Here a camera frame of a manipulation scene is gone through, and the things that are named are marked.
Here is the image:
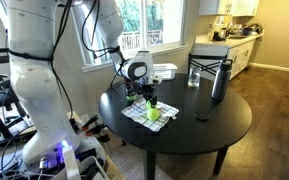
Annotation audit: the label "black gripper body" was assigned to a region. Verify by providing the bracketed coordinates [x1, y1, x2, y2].
[129, 76, 158, 96]

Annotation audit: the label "yellow-green tennis ball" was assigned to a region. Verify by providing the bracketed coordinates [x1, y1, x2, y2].
[145, 99, 154, 111]
[146, 108, 161, 122]

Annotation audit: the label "checkered dish cloth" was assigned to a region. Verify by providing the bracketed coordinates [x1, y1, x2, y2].
[120, 97, 181, 133]

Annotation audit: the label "white plastic basket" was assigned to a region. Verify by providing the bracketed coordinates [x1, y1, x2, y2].
[151, 63, 179, 82]

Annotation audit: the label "round black table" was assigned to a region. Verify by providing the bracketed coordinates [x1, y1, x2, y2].
[98, 73, 253, 180]

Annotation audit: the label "clear glass mug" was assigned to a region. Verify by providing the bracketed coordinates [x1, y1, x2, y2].
[187, 66, 202, 89]

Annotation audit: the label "black round lid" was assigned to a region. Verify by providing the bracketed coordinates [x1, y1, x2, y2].
[194, 111, 211, 122]

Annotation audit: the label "black wooden chair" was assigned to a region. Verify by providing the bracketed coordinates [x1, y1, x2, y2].
[187, 53, 230, 81]

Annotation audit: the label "white framed window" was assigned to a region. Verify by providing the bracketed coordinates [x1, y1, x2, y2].
[71, 0, 189, 73]

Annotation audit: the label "dark metal water bottle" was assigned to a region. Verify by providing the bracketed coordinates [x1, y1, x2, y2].
[211, 58, 234, 102]

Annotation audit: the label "white kitchen counter cabinet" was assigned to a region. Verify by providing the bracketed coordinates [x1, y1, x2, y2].
[192, 31, 265, 81]

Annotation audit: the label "counter kettle and appliances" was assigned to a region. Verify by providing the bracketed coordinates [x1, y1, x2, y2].
[207, 22, 264, 42]

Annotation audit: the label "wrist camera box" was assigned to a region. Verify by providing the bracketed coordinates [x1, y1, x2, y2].
[151, 74, 164, 85]

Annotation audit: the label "orange handled black clamp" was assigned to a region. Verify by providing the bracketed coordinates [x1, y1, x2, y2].
[81, 115, 99, 131]
[85, 123, 107, 137]

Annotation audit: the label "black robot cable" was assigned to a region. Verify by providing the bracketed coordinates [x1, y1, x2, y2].
[47, 0, 132, 121]

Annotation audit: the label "white wall cabinets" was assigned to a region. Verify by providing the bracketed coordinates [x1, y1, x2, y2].
[198, 0, 261, 18]

